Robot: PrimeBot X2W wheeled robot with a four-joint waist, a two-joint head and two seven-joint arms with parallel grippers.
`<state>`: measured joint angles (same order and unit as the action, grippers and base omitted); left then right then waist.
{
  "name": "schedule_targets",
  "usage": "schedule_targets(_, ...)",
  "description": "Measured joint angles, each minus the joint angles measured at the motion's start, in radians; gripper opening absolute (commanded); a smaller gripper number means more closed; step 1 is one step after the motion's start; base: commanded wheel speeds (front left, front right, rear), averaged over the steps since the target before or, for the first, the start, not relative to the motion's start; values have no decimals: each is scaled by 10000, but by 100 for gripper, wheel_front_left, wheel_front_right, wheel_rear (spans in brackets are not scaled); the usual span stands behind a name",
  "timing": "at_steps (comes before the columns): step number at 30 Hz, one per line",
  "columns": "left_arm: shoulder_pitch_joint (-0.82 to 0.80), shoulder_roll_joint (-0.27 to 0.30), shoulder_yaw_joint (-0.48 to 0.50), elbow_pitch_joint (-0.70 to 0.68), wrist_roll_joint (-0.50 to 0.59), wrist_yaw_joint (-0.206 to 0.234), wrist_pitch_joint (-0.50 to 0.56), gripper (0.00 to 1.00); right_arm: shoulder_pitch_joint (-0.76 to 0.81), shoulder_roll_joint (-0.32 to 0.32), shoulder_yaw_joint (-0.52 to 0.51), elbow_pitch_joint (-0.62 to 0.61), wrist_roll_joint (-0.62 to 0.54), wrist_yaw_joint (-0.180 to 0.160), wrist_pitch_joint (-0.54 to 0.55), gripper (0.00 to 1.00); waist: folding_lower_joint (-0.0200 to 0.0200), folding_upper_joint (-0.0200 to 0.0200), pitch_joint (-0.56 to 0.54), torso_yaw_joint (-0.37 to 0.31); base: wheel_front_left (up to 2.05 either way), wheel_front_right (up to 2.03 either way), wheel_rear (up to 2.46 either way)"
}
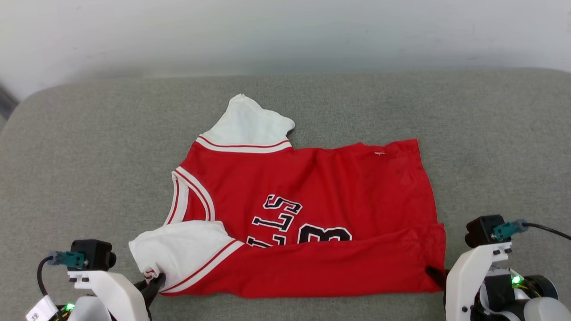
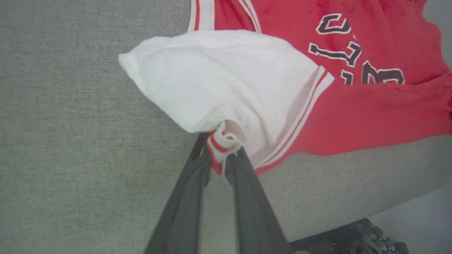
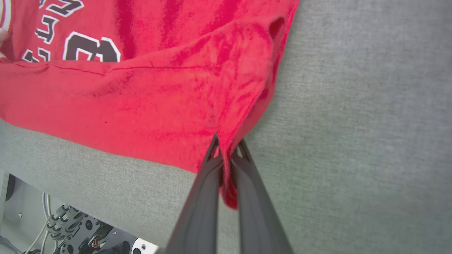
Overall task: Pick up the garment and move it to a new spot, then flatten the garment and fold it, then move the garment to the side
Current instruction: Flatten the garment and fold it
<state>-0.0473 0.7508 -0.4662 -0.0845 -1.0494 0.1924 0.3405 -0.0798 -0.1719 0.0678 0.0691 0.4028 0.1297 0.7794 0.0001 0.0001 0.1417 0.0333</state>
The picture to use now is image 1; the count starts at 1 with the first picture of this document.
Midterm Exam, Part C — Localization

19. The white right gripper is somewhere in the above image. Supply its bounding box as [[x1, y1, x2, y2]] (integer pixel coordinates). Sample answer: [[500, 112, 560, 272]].
[[425, 243, 513, 321]]

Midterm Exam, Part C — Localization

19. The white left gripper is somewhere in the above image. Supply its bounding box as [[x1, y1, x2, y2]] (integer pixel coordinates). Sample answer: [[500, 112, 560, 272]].
[[67, 270, 166, 321]]

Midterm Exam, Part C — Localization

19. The red and white basketball jersey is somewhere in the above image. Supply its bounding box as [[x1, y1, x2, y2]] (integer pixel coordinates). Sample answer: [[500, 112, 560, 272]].
[[128, 94, 447, 298]]

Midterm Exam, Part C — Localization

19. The grey fabric sofa seat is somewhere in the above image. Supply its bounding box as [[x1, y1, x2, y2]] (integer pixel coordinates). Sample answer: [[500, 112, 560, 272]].
[[0, 68, 571, 321]]

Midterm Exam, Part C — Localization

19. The dark grey baseboard strip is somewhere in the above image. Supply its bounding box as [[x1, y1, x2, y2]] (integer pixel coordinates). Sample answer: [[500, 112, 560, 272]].
[[0, 85, 19, 119]]

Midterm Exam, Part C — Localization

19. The teal right camera connector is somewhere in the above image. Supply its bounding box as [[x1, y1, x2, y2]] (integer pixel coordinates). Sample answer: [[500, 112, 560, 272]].
[[492, 219, 529, 242]]

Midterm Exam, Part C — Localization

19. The teal camera connector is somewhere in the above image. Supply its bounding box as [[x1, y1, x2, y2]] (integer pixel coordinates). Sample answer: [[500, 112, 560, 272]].
[[492, 219, 529, 242], [48, 251, 86, 269]]

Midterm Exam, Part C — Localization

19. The teal left camera connector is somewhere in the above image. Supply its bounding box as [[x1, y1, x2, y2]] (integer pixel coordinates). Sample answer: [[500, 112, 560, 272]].
[[48, 251, 86, 269]]

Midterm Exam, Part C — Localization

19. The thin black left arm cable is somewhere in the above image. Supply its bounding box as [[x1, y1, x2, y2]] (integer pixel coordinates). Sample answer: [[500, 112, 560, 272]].
[[37, 255, 61, 297]]

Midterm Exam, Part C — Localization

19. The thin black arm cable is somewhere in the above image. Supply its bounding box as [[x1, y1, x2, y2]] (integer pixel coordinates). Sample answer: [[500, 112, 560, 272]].
[[525, 222, 571, 242], [37, 255, 61, 297]]

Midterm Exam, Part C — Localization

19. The white paper cable tag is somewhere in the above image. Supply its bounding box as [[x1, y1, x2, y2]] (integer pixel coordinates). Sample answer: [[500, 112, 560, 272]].
[[25, 295, 59, 321]]

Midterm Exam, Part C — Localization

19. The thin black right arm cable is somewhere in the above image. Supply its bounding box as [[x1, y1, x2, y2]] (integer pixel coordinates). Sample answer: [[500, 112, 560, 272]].
[[525, 222, 571, 242]]

